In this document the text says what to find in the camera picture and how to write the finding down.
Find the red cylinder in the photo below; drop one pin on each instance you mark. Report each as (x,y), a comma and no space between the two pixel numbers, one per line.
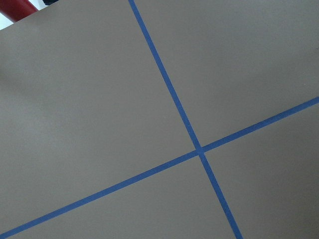
(16,10)

